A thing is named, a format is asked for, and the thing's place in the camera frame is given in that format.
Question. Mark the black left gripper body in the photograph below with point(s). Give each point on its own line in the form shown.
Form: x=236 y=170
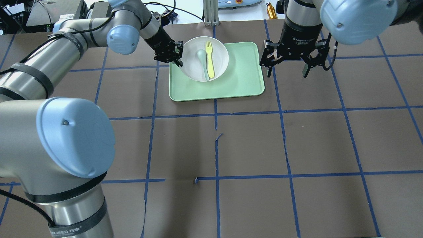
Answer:
x=159 y=38

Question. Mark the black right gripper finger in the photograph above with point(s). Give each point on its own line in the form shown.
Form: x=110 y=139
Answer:
x=269 y=71
x=307 y=68

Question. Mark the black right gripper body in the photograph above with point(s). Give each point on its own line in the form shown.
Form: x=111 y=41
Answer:
x=299 y=34

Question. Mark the white round plate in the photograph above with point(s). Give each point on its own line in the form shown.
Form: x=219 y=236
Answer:
x=191 y=64

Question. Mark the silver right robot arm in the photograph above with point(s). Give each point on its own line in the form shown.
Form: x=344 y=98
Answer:
x=350 y=22

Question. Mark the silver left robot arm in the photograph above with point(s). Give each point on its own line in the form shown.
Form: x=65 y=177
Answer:
x=60 y=148

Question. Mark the yellow plastic fork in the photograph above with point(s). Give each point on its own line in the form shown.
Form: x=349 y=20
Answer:
x=209 y=51

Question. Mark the grey-green plastic spoon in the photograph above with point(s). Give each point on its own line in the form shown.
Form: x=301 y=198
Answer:
x=202 y=56

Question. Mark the mint green tray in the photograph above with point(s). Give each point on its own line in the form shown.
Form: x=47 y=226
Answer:
x=242 y=78

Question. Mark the gold metal cylinder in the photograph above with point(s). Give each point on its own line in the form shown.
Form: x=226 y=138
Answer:
x=271 y=11

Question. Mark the aluminium frame post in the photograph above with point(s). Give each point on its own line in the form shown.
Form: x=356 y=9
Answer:
x=210 y=11

